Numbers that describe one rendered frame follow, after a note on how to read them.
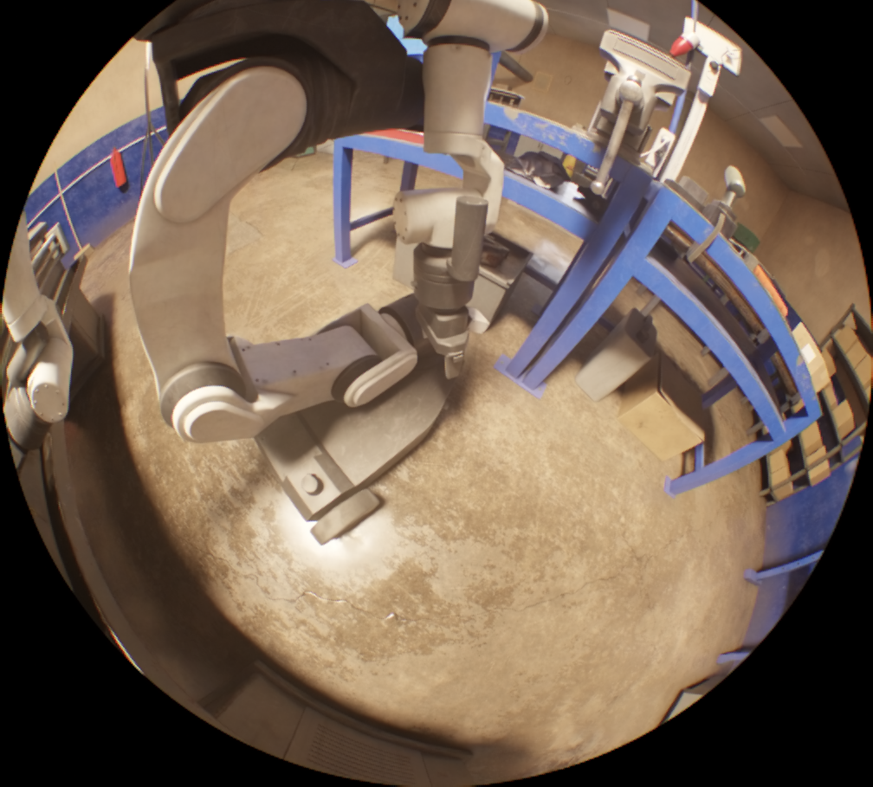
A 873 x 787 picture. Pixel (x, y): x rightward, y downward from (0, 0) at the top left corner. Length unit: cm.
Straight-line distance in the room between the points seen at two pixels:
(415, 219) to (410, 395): 52
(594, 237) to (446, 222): 49
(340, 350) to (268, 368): 17
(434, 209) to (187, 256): 25
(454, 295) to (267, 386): 33
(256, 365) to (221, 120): 38
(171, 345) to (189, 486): 76
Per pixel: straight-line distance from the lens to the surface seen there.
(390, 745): 117
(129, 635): 76
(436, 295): 34
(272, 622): 97
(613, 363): 113
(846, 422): 358
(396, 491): 81
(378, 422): 68
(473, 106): 30
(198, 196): 24
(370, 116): 32
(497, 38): 32
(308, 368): 50
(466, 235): 28
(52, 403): 45
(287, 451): 67
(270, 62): 26
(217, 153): 23
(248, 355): 50
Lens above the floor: 81
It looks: 52 degrees down
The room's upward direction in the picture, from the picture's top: 18 degrees clockwise
